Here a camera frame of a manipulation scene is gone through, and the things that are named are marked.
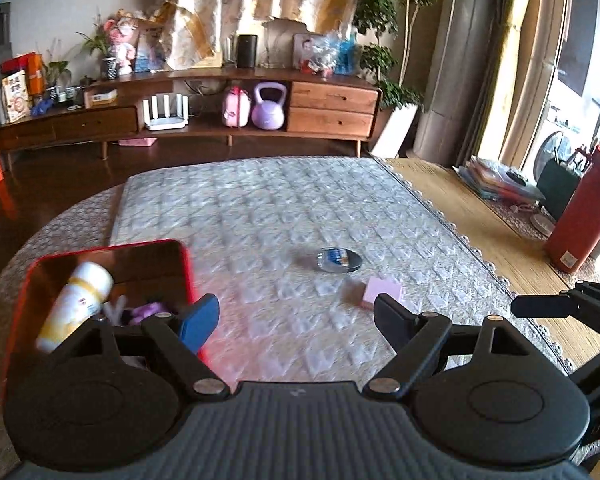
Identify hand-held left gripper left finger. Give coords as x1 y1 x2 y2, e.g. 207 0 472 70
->
52 294 231 402

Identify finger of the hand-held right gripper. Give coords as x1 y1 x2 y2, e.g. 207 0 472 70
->
511 291 579 319

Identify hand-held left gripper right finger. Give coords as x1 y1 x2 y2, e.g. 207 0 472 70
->
362 294 548 401

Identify red tray with gold interior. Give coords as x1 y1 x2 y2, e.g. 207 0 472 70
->
0 240 203 401

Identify white sunglasses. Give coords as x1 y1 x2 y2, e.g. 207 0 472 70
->
100 295 129 326

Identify pink block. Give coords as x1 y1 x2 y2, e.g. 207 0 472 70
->
357 276 406 311

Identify round metal tin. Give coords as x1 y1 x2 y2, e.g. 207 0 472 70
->
316 247 362 274

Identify red water bottle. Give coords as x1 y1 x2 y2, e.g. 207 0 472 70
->
545 141 600 275

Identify dark green bag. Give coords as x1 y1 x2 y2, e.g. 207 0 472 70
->
537 160 583 221

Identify white and yellow bottle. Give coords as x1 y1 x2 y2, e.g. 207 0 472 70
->
35 261 115 353

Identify stack of papers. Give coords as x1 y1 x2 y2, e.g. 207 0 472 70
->
452 155 546 202

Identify white quilted mat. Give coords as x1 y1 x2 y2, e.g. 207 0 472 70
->
111 156 571 396

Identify grey fan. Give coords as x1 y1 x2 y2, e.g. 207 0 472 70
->
532 130 576 181

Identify white router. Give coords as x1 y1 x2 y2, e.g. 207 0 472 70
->
143 92 190 132

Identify light wooden drawer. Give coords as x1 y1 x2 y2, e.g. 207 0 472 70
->
290 81 380 115
286 107 376 135

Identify pink bag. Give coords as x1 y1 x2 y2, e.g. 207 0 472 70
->
222 86 253 128

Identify purple kettlebell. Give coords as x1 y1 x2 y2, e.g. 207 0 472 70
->
251 81 288 131

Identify long wooden cabinet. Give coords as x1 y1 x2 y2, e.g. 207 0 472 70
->
0 67 383 161

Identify small wooden box white label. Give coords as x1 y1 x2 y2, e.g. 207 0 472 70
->
83 87 118 109

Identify beige curtain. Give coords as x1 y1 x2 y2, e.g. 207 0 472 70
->
415 0 571 171

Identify small plant in striped pot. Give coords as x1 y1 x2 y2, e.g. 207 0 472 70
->
77 25 119 81

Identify bundle of blue plastic bags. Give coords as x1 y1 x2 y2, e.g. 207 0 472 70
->
302 30 363 77

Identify black cylinder speaker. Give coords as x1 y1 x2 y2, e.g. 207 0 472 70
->
236 34 258 69

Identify blue picture book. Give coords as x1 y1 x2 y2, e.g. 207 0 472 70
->
134 25 166 73

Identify white and yellow snack box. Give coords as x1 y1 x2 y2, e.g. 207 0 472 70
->
0 71 32 124

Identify pink plush doll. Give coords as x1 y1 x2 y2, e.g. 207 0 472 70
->
105 10 139 76

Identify tall potted plant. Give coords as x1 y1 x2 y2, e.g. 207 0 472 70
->
352 0 446 158

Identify orange and red boxes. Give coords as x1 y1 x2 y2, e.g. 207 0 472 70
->
0 52 46 96

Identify photo frame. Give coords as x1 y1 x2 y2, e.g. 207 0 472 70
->
292 33 318 68

